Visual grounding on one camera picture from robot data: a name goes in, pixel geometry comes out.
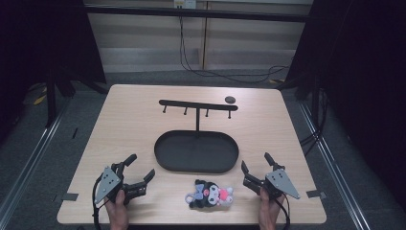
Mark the metal floor rail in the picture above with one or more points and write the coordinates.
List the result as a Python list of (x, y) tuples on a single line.
[(33, 156), (335, 172)]

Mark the person's right hand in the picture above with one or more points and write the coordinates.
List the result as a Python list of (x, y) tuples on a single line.
[(268, 211)]

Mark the black and pink plush toy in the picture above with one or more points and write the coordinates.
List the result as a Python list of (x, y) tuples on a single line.
[(209, 195)]

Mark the black metal stand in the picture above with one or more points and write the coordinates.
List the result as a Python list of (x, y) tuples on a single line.
[(51, 99)]

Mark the yellow tape piece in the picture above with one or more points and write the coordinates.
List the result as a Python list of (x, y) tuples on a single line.
[(276, 81), (40, 99)]

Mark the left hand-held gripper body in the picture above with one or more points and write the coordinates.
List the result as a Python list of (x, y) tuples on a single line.
[(110, 183)]

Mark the person's left hand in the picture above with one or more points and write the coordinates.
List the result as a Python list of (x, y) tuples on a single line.
[(117, 209)]

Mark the black tape piece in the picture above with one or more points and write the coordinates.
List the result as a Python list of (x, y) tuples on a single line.
[(316, 194), (70, 196)]

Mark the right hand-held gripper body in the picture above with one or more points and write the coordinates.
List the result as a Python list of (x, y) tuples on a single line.
[(278, 184)]

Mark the black horizontal beam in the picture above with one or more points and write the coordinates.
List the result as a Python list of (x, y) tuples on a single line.
[(223, 14)]

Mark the black curtain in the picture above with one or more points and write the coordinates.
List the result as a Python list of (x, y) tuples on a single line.
[(364, 80), (38, 41)]

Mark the black hook rack with tray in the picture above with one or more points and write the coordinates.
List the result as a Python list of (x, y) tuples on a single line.
[(196, 153)]

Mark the white wall socket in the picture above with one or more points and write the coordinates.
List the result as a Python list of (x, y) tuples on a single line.
[(184, 3)]

